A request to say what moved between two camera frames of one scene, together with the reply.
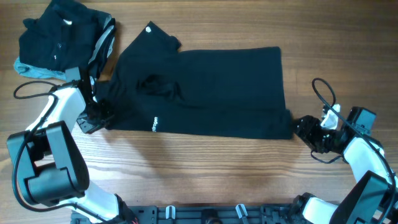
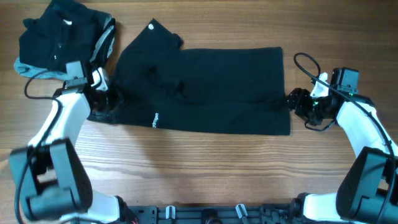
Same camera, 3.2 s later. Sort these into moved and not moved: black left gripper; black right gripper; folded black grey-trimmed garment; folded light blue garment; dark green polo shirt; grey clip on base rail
Moved: black right gripper; black left gripper
Not moved: folded light blue garment; dark green polo shirt; folded black grey-trimmed garment; grey clip on base rail
